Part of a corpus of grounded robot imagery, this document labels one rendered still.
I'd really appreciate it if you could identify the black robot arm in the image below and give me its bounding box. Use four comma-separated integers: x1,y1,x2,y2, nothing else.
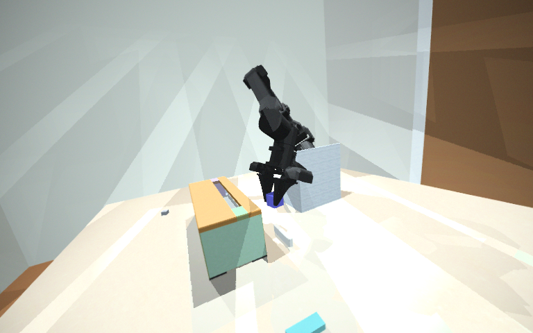
243,65,315,152

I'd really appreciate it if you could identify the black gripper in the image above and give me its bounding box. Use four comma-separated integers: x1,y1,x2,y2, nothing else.
249,142,313,206

